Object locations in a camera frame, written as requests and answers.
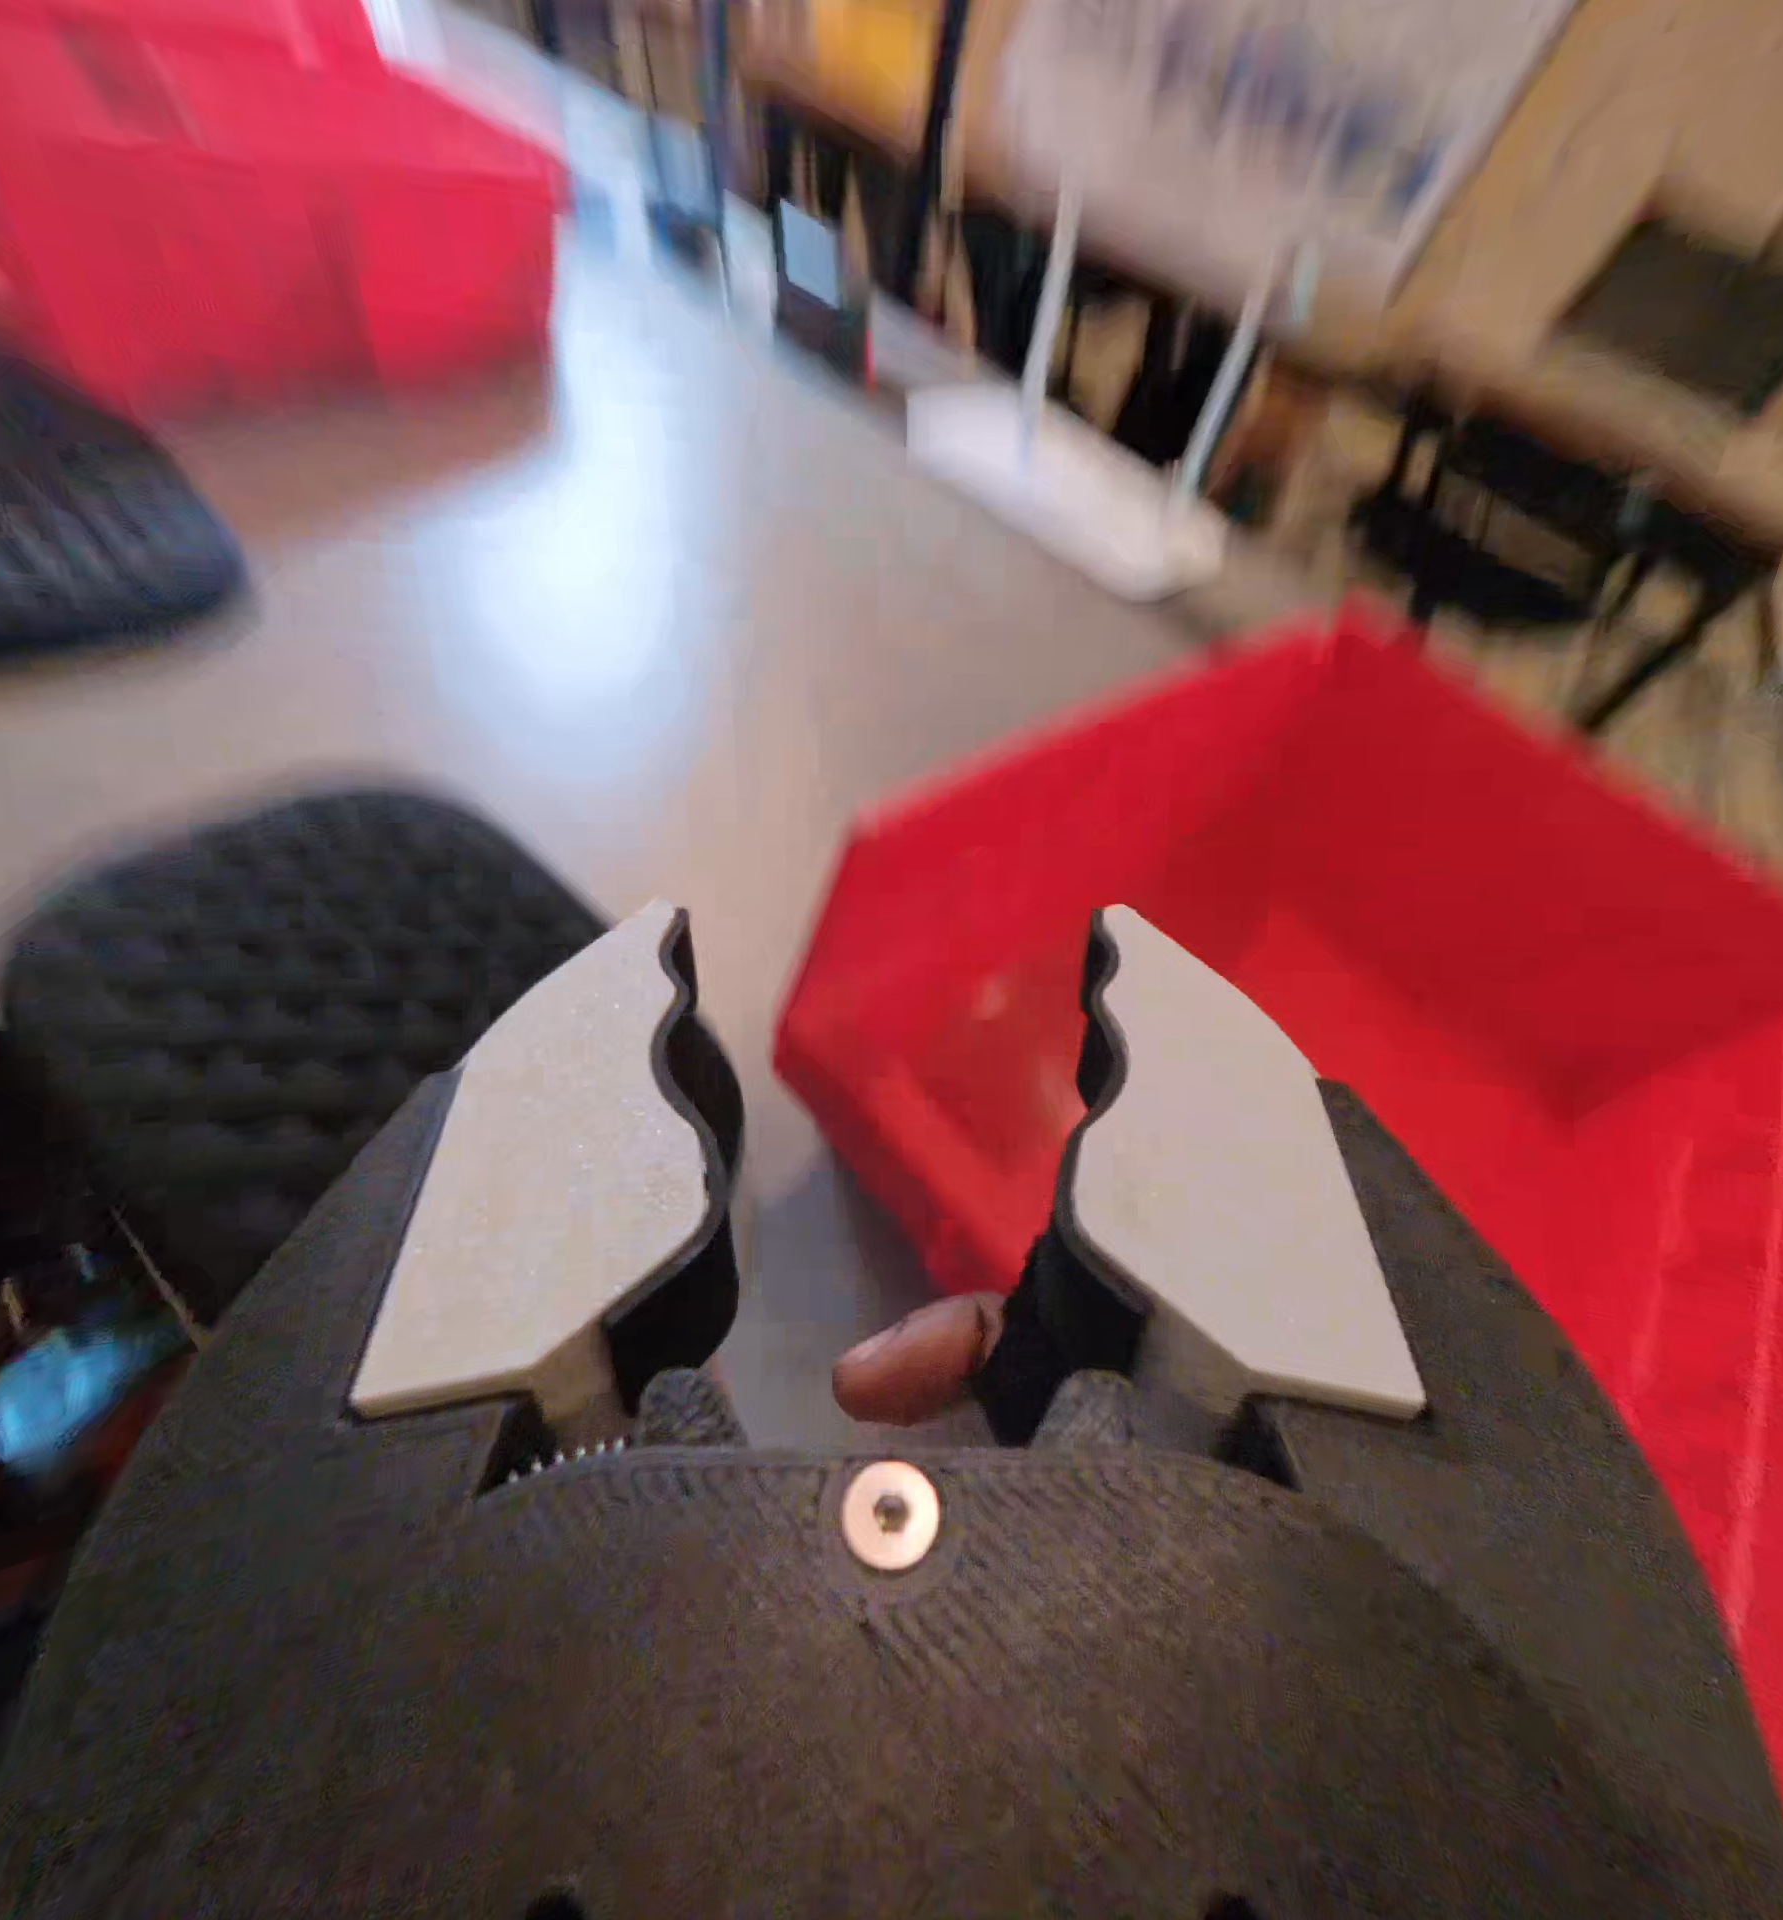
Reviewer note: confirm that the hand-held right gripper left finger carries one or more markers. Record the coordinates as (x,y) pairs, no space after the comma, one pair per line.
(547,1186)

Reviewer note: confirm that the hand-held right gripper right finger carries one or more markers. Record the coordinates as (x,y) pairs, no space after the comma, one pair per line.
(1236,1200)

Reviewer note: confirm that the red plastic bin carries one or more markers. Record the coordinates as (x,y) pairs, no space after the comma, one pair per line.
(231,224)
(1430,900)

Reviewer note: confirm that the person's right hand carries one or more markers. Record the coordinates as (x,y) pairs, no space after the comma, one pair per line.
(914,1366)

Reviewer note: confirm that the black mesh pad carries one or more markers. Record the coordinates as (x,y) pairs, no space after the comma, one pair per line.
(275,991)

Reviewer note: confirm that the instruction poster board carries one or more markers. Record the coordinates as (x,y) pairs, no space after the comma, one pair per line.
(1251,120)

